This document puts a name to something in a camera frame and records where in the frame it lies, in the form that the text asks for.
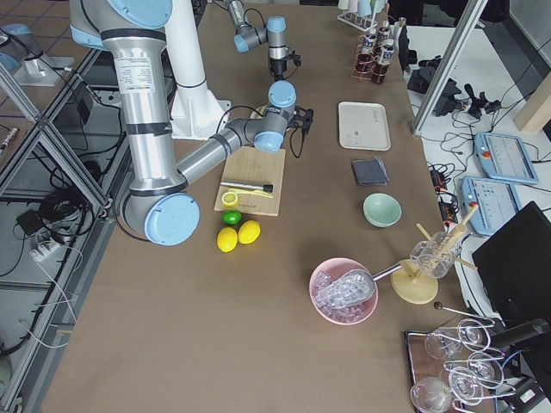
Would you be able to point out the clear ice scoop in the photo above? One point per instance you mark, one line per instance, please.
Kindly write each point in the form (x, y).
(353, 288)

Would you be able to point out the grey folded cloth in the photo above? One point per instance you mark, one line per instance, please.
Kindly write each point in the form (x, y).
(370, 172)

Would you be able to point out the yellow plastic knife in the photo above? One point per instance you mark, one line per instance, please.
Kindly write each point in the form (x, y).
(253, 192)

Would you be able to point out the drink bottle bottom right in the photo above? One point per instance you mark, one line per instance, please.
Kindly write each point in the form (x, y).
(385, 57)

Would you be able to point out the robot arm near bottles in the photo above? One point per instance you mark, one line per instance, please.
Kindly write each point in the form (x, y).
(273, 32)

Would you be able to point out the aluminium frame post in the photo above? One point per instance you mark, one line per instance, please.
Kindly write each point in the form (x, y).
(464, 28)

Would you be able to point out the pink bowl with ice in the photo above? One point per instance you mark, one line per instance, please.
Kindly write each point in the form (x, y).
(329, 271)

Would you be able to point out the black gripper body bottle side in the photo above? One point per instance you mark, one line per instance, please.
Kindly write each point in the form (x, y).
(280, 69)

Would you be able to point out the yellow lemon upper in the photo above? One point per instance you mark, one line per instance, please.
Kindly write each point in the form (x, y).
(249, 232)

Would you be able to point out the yellow lemon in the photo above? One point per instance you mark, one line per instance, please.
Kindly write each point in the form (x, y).
(227, 239)
(249, 232)

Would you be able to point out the cream serving tray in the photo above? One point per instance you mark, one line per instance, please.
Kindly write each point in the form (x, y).
(363, 126)

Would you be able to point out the robot arm near lemons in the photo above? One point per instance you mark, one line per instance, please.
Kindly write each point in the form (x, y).
(159, 206)

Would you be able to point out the wooden cutting board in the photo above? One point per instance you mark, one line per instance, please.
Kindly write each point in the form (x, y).
(252, 166)

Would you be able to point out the half cut lemon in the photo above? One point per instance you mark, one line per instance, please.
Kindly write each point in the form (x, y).
(229, 199)

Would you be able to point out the drink bottle top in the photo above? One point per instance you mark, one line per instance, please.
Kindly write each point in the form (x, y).
(383, 33)

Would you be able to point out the steel muddler black tip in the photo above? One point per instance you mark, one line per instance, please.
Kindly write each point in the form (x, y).
(269, 188)

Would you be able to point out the copper wire bottle rack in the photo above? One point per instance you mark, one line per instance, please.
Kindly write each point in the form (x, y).
(369, 71)

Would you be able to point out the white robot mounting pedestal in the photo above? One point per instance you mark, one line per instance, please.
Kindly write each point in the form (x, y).
(195, 112)

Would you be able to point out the wine glass rack tray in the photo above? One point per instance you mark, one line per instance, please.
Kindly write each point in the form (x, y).
(454, 367)

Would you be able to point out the glass pitcher on stand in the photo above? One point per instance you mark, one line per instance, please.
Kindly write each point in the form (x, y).
(437, 254)

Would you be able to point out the yellow lemon lower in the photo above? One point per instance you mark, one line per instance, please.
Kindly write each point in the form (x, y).
(227, 239)

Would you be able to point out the black monitor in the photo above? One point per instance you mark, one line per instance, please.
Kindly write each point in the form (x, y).
(514, 266)

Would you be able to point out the drink bottle bottom left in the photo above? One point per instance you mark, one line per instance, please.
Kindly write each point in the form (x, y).
(368, 45)

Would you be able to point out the drink bottle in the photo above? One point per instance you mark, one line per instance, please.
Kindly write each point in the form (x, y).
(383, 33)
(368, 45)
(385, 57)

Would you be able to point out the white cup rack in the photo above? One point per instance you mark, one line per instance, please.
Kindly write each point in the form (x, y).
(360, 14)

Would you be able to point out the green lime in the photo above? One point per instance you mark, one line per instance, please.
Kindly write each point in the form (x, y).
(231, 217)

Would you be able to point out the mint green bowl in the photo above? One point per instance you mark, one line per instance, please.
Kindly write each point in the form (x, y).
(381, 210)

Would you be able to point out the wooden mug tree stand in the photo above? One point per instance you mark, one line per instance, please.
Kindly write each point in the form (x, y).
(413, 286)

